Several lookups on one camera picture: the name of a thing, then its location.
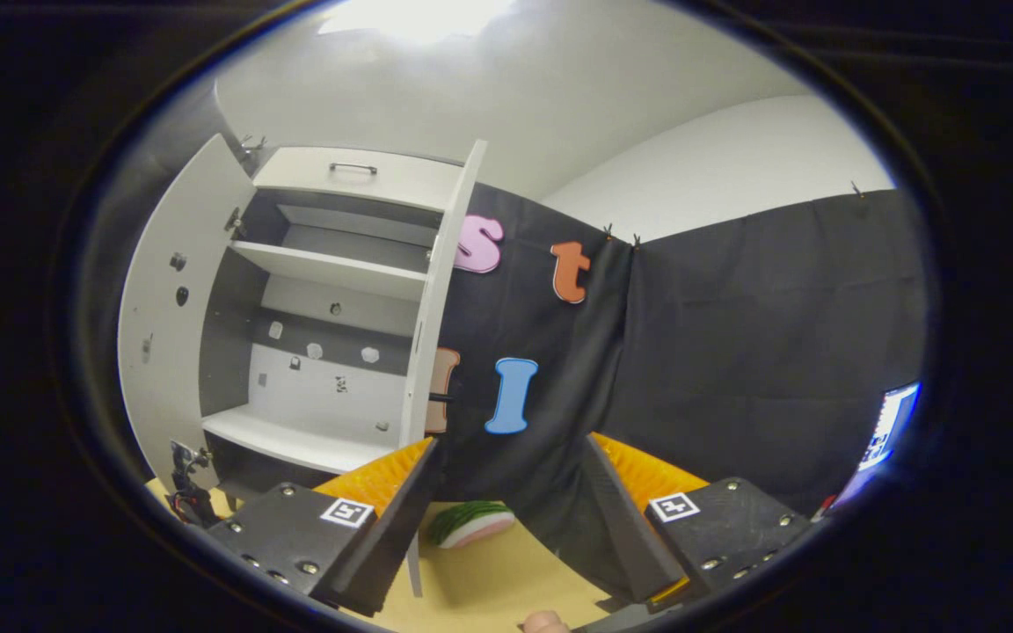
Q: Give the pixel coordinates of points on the white drawer front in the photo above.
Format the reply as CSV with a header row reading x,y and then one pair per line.
x,y
313,180

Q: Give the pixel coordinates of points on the white and grey cabinet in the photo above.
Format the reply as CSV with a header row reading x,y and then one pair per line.
x,y
322,387

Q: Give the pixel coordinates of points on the toy watermelon slice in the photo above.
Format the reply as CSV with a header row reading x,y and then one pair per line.
x,y
471,526

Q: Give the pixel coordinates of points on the white cabinet shelf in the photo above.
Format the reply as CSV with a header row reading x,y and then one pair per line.
x,y
322,268

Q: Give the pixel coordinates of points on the ceiling light panel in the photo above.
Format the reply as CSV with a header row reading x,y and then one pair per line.
x,y
419,16

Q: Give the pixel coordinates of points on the metal door hinge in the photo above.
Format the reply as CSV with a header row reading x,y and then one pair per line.
x,y
236,221

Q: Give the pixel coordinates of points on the white cabinet door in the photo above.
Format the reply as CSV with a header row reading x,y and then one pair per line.
x,y
163,290
429,308

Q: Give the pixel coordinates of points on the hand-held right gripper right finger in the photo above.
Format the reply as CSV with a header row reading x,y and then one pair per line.
x,y
616,519

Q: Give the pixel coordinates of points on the lit computer screen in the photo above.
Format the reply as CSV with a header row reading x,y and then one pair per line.
x,y
889,426

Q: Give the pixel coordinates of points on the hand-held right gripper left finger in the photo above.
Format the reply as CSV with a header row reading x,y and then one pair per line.
x,y
397,519

